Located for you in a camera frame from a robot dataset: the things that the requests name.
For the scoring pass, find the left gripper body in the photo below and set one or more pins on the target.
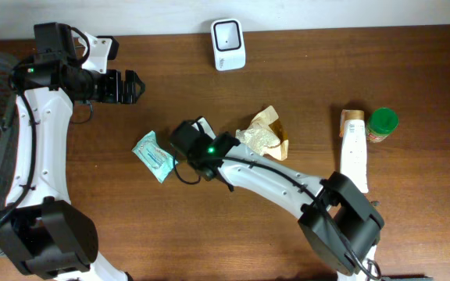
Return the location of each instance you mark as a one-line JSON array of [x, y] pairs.
[[112, 93]]

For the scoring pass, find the green lidded jar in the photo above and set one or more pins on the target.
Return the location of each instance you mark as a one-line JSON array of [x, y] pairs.
[[381, 124]]

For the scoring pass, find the white cream tube gold cap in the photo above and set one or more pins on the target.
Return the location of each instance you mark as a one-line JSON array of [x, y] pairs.
[[353, 163]]

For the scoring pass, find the beige paper bag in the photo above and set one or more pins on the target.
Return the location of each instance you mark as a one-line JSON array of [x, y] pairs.
[[265, 135]]

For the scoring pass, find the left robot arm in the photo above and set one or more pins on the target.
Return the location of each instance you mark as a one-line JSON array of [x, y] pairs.
[[41, 233]]

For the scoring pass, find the white barcode scanner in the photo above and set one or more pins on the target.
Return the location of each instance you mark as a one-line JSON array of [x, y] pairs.
[[228, 44]]

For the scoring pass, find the teal wet wipes pack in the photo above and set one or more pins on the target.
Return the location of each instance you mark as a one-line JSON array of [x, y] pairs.
[[159, 162]]

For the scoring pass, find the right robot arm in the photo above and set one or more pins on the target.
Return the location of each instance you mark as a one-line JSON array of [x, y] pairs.
[[340, 224]]

